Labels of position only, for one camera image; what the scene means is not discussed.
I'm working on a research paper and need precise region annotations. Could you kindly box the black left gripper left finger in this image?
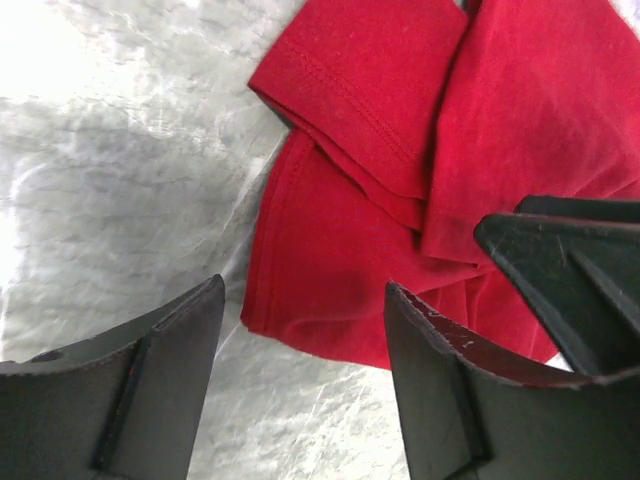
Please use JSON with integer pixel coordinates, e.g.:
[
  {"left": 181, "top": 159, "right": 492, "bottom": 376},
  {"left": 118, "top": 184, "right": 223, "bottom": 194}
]
[{"left": 1, "top": 276, "right": 225, "bottom": 479}]

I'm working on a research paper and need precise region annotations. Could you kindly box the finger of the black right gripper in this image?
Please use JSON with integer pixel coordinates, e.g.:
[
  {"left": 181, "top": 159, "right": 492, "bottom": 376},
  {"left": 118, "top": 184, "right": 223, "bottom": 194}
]
[{"left": 474, "top": 196, "right": 639, "bottom": 376}]

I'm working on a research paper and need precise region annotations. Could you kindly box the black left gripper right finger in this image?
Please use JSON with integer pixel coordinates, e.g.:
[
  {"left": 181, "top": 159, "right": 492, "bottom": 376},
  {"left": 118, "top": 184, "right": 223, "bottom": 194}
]
[{"left": 384, "top": 283, "right": 639, "bottom": 479}]

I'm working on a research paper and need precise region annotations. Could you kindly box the red t shirt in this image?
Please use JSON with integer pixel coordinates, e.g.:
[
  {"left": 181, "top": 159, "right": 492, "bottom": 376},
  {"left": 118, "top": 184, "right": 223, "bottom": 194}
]
[{"left": 241, "top": 1, "right": 639, "bottom": 368}]

